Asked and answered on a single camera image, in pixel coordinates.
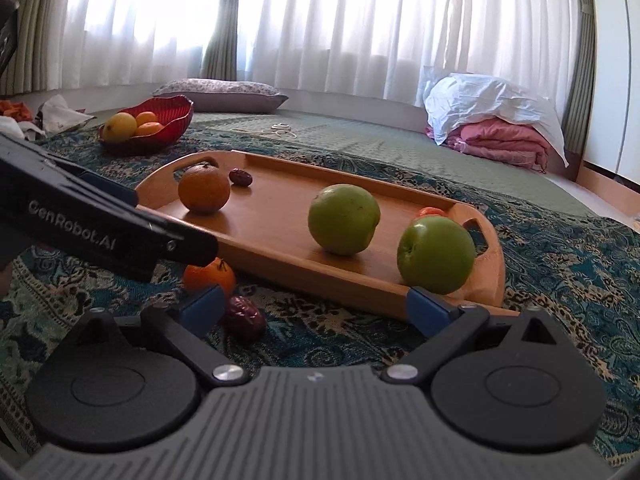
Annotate folded pink quilt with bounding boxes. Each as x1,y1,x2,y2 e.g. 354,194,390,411
425,116,552,174

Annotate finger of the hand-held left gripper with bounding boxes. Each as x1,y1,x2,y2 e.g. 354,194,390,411
47,158,138,207
136,205,220,267

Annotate red leaf-shaped bowl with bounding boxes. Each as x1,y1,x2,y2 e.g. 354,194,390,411
97,95,195,157

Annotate white wardrobe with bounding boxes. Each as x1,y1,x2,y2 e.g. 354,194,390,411
582,0,640,196

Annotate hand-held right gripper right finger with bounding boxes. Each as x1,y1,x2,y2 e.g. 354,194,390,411
381,287,562,386

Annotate white cord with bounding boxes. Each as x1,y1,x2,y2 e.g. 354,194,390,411
234,122,297,140

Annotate small tangerine with stem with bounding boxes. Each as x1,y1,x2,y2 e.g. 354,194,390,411
182,257,237,299

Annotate white and pink bedding pile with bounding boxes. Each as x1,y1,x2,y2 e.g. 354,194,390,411
424,72,570,167

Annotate green bed cover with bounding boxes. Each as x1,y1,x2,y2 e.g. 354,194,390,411
185,110,597,217

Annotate teal paisley blanket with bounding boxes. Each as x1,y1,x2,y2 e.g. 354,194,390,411
0,125,640,467

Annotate beige drape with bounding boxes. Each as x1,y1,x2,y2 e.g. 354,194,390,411
0,0,78,97

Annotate yellow fruit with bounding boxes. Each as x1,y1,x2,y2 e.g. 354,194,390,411
102,112,138,142

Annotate floral pillow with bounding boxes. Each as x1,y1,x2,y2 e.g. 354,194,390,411
152,78,289,113

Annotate wooden tray with handles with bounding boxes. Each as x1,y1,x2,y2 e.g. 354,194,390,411
134,150,506,322

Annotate orange cloth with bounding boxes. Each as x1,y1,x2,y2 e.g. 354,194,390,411
0,101,32,122

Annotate green apple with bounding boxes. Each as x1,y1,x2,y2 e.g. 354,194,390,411
307,184,382,256
396,216,477,296

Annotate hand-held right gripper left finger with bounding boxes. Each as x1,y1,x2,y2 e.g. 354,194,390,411
75,284,251,389

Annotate dark object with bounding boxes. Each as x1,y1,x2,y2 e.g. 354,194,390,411
0,0,21,77

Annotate large orange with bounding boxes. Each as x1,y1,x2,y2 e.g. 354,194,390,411
178,162,232,215

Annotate white sheer curtain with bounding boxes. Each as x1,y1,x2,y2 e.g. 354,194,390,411
65,0,586,111

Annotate grey-green drape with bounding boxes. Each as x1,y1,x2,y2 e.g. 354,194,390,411
201,0,242,82
561,5,599,157

